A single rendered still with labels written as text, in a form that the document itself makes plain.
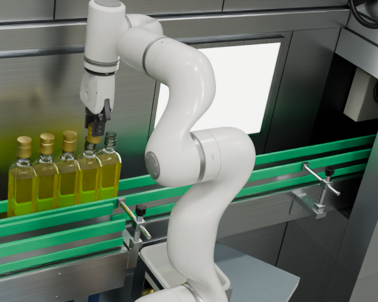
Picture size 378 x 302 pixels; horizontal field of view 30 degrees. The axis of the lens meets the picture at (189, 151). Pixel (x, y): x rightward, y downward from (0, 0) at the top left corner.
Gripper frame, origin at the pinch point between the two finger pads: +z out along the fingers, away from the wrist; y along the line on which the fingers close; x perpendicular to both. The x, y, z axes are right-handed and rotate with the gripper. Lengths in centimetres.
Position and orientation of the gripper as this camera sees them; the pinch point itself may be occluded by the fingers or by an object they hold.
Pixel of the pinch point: (95, 124)
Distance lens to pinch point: 177.8
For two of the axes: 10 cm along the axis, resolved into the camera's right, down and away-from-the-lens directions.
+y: 5.0, 5.0, -7.1
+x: 8.5, -1.4, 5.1
